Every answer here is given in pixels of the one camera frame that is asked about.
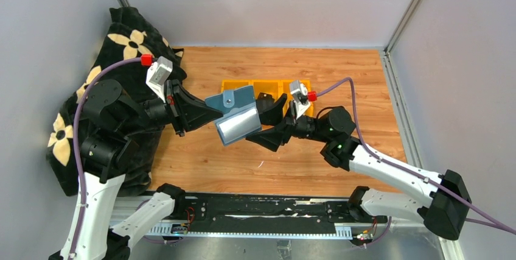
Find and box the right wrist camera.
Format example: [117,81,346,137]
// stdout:
[290,80,317,119]

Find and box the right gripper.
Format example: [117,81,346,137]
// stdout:
[246,93,331,152]

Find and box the yellow bin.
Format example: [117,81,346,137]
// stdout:
[251,80,284,100]
[220,79,252,93]
[281,79,314,116]

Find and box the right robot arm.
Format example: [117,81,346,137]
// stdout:
[246,106,472,241]

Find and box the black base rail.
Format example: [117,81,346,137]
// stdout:
[120,191,392,239]

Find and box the black floral blanket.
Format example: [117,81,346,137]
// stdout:
[46,7,187,197]

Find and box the blue leather card holder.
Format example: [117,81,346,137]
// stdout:
[204,85,262,146]

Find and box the left yellow bin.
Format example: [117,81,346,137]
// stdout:
[220,79,252,93]

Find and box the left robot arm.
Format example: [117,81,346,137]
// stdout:
[51,79,223,259]

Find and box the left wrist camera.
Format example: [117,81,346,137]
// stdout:
[145,56,173,104]

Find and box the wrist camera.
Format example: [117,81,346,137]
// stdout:
[290,80,317,119]
[145,56,173,104]

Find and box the right aluminium frame post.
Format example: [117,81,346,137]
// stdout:
[384,0,422,55]

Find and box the right yellow bin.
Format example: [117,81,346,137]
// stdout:
[281,79,314,116]

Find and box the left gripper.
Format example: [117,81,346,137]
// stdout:
[121,77,225,135]

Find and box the middle yellow bin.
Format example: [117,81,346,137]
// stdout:
[251,80,284,100]

